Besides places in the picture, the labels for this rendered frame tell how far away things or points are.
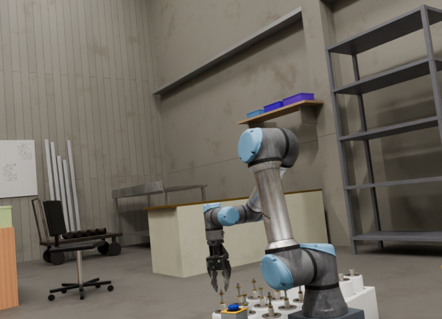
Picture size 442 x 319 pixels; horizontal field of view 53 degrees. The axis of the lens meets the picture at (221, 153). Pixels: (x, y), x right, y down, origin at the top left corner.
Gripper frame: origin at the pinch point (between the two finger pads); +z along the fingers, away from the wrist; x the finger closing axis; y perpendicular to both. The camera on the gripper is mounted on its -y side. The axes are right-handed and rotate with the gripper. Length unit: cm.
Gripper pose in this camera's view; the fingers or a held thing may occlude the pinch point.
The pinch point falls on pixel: (221, 288)
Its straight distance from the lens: 194.1
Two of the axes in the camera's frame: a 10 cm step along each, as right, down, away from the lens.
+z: 1.1, 9.9, -1.0
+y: -2.1, -0.8, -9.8
